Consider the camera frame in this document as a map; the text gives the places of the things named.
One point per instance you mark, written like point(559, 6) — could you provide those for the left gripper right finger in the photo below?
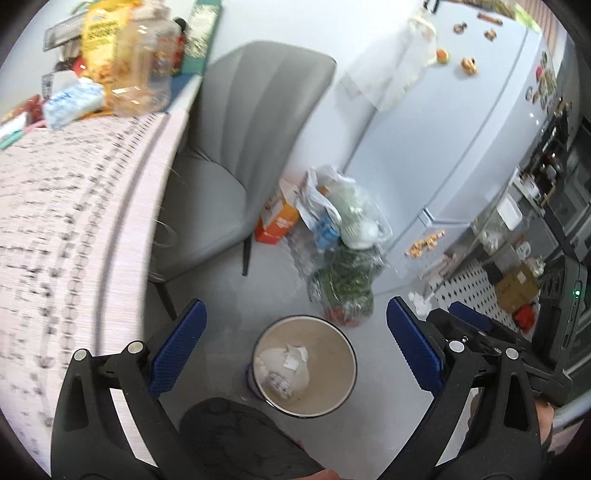
point(503, 441)

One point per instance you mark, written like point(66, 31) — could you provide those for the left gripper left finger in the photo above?
point(88, 441)

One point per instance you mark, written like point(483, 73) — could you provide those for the white tissue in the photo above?
point(283, 371)

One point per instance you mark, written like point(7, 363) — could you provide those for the beige round trash bin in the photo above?
point(331, 361)

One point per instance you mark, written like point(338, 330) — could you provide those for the person's right hand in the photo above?
point(545, 413)

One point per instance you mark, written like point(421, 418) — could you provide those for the white perforated shelf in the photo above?
point(501, 302)

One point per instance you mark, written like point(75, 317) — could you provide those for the black knee trousers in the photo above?
point(236, 441)

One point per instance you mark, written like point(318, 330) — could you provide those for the bag of green vegetables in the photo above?
point(343, 286)

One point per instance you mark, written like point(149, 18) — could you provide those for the patterned white tablecloth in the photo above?
point(78, 207)

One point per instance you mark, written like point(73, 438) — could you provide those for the white plastic bag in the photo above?
point(360, 221)

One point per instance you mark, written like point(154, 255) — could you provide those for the white refrigerator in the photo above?
point(437, 160)

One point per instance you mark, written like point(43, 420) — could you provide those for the blue water bottle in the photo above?
point(326, 233)

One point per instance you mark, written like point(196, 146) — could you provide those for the orange cardboard box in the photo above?
point(279, 214)

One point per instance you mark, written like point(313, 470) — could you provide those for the teal marker pen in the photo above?
point(11, 139)

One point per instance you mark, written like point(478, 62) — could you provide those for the blue tissue pack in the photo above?
point(73, 102)

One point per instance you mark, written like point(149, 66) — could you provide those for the red snack packets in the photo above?
point(32, 107)

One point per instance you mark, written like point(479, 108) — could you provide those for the grey upholstered chair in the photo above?
point(249, 111)

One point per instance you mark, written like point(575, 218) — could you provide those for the clear plastic jar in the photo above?
point(144, 55)

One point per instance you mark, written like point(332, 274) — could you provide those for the grey keyboard-like rack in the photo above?
point(64, 31)

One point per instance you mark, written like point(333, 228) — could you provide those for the yellow snack bag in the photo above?
point(102, 22)

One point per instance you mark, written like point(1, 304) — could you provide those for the green tall box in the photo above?
point(199, 35)

